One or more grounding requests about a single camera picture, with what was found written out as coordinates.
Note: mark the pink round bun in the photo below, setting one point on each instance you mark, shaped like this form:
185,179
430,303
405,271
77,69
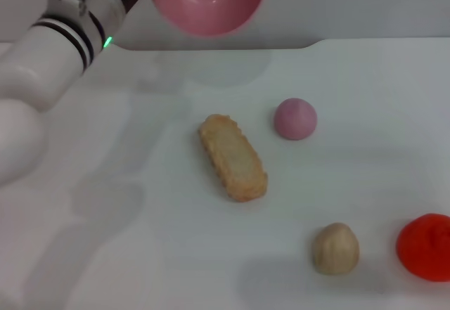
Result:
295,119

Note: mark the orange-red swirl bun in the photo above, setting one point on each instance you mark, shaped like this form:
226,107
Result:
425,248

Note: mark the pink plastic bowl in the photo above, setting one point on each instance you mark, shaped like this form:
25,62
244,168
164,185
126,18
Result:
211,4

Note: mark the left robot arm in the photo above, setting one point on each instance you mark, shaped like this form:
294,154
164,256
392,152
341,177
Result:
52,53

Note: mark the ridged orange bread loaf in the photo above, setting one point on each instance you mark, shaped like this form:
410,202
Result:
233,159

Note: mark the beige round bun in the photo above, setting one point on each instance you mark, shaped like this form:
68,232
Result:
335,249

